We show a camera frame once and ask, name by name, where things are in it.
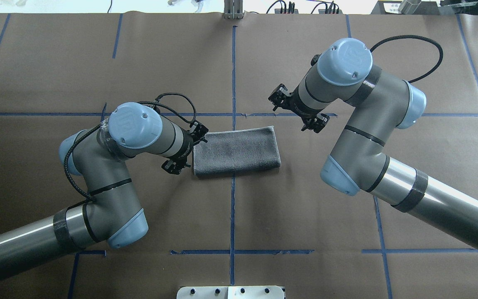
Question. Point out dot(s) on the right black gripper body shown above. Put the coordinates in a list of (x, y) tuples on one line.
[(296, 110)]

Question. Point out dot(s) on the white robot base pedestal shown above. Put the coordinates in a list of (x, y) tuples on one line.
[(232, 292)]

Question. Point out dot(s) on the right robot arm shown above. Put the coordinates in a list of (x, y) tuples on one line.
[(382, 103)]

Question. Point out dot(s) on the pink and grey towel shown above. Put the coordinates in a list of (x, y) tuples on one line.
[(238, 151)]

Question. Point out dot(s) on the aluminium frame post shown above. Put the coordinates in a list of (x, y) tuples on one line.
[(233, 9)]

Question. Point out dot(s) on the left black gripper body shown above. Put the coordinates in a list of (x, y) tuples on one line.
[(185, 150)]

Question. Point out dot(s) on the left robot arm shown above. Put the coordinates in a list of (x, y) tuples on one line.
[(94, 163)]

